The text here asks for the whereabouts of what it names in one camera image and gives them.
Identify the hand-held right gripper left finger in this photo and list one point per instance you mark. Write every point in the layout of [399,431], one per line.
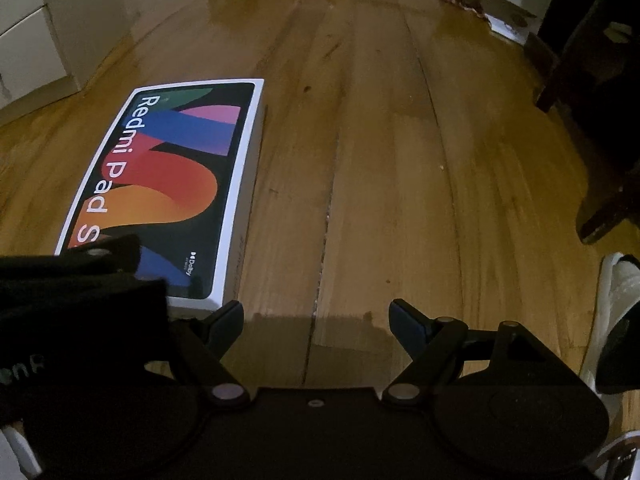
[231,322]

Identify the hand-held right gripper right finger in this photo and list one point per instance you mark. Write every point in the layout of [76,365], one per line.
[402,325]

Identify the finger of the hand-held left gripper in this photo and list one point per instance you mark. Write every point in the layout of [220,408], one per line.
[107,257]

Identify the colourful printed tablet box lid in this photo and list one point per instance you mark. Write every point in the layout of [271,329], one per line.
[170,175]

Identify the white sneaker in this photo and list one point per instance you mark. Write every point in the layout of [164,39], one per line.
[617,290]

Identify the beige drawer cabinet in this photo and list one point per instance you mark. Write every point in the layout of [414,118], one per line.
[50,20]

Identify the dark wooden chair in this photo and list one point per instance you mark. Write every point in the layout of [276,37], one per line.
[600,85]

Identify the white paper sheet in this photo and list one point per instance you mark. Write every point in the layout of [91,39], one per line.
[510,30]

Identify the red patterned cloth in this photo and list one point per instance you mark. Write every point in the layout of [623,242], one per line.
[462,5]

